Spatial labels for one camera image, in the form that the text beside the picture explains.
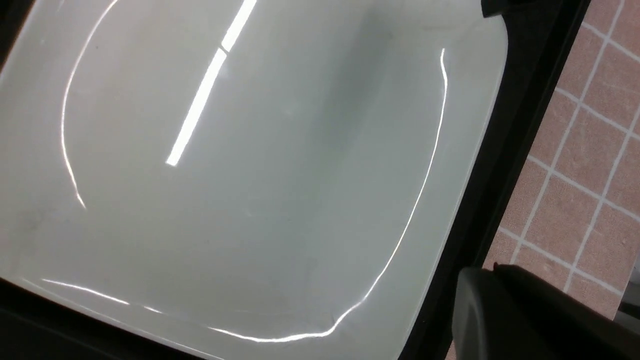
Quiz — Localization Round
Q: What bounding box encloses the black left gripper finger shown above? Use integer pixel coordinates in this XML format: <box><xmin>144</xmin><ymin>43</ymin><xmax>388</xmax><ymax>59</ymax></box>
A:
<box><xmin>451</xmin><ymin>264</ymin><xmax>640</xmax><ymax>360</ymax></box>
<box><xmin>480</xmin><ymin>0</ymin><xmax>531</xmax><ymax>18</ymax></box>

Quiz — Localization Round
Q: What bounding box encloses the large white square rice plate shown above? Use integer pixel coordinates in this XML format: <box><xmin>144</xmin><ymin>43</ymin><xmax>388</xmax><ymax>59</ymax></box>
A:
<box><xmin>0</xmin><ymin>0</ymin><xmax>510</xmax><ymax>360</ymax></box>

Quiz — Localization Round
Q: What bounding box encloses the black plastic serving tray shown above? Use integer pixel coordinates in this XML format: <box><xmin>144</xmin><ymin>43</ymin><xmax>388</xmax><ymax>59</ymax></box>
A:
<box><xmin>0</xmin><ymin>0</ymin><xmax>593</xmax><ymax>360</ymax></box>

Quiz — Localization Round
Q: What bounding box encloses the pink checkered tablecloth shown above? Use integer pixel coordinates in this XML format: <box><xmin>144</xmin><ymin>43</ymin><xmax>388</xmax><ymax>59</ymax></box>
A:
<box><xmin>482</xmin><ymin>0</ymin><xmax>639</xmax><ymax>325</ymax></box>

